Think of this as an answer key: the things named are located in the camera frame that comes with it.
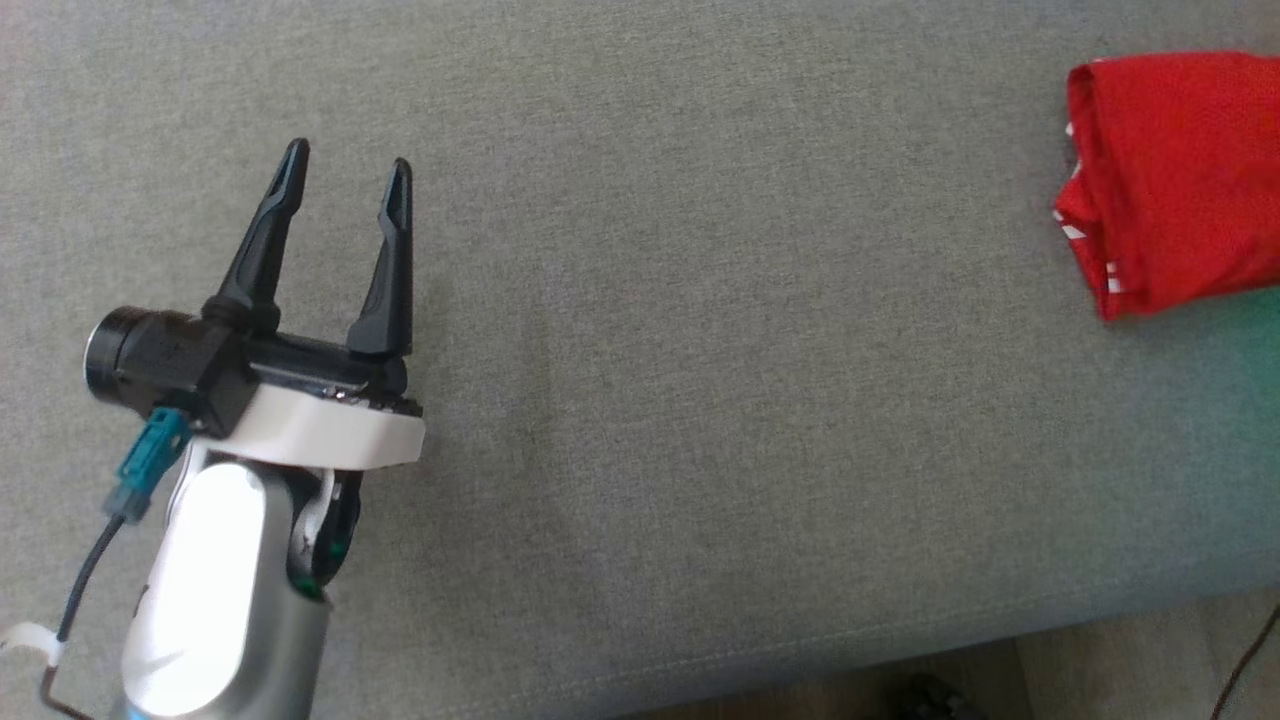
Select large grey sofa seat cushion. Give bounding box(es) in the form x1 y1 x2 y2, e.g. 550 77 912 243
0 0 1280 720

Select teal cable connector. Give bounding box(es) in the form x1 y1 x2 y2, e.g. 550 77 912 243
105 408 191 523

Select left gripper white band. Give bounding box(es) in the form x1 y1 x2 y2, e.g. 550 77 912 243
203 138 427 471

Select thin black camera cable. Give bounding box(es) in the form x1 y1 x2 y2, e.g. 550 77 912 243
40 515 131 716

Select red shirt with white stripes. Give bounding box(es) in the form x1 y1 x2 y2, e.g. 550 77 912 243
1053 52 1280 323

